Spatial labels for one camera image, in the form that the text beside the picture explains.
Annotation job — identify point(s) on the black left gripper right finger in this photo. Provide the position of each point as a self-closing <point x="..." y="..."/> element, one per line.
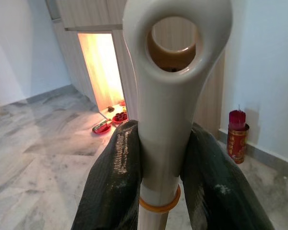
<point x="211" y="182"/>

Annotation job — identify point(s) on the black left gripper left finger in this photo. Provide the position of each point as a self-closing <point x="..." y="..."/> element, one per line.
<point x="115" y="172"/>

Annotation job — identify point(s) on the red gold incense tin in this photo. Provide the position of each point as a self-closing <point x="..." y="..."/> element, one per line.
<point x="237" y="148"/>

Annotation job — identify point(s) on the red plastic tray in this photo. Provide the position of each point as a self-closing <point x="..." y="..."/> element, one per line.
<point x="103" y="130"/>

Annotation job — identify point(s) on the green gold packet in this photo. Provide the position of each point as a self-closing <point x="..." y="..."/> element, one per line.
<point x="101" y="125"/>

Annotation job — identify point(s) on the red plate with small cups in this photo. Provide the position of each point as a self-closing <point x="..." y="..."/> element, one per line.
<point x="120" y="117"/>

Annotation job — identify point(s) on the small brown figurine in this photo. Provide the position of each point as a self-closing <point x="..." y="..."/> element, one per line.
<point x="110" y="109"/>

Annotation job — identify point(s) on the red incense stick bundle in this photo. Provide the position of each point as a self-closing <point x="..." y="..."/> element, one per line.
<point x="237" y="118"/>

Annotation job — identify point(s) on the light wood altar cabinet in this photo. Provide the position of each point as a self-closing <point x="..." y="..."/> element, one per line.
<point x="91" y="14"/>

